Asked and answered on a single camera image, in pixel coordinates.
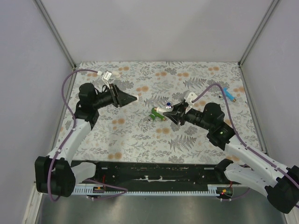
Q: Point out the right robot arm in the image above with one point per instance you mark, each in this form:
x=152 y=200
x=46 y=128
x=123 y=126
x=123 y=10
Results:
x=277 y=182

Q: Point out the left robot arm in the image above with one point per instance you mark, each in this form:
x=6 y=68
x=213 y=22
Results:
x=55 y=175

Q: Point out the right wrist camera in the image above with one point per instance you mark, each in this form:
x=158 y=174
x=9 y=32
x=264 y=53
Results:
x=189 y=97

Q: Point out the floral table mat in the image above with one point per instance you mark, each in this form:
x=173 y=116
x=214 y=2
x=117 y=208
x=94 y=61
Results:
x=125 y=134

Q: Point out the white chrome faucet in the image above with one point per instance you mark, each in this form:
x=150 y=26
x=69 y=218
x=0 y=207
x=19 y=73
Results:
x=167 y=107

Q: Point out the green faucet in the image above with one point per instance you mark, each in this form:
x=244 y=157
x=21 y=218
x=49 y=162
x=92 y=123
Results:
x=155 y=115

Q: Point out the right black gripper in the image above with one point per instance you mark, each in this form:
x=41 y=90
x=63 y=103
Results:
x=181 y=108

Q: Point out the blue faucet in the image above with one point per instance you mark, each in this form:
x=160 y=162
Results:
x=227 y=95

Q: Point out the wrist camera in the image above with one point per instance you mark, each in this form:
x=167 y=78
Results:
x=105 y=77
x=189 y=97

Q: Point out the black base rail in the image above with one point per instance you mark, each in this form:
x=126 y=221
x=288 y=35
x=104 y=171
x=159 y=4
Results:
x=157 y=177

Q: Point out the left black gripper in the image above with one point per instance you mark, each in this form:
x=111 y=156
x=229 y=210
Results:
x=119 y=98

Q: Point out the white pipe elbow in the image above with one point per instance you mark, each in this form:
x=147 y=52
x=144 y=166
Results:
x=116 y=74

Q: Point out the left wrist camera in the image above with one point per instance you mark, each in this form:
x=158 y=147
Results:
x=105 y=77

